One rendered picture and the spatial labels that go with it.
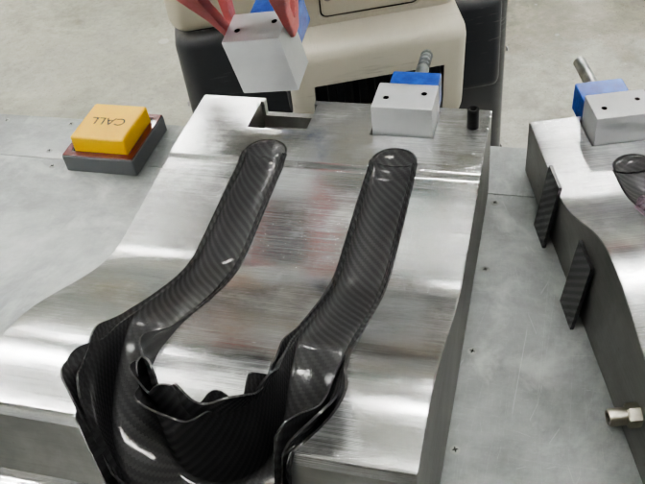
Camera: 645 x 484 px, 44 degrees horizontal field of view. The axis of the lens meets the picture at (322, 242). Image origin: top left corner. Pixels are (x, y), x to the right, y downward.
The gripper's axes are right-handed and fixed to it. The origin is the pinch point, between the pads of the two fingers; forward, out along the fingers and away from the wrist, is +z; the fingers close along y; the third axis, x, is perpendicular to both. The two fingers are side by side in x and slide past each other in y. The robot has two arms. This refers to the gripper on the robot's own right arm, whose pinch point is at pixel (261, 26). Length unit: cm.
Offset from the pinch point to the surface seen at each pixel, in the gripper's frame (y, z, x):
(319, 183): 5.1, 7.9, -10.1
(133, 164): -17.9, 13.5, -1.9
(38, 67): -149, 99, 127
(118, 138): -19.2, 11.3, -0.4
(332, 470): 13.6, 1.2, -35.8
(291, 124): -0.7, 10.6, -0.2
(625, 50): 30, 125, 148
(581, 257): 24.7, 12.8, -13.3
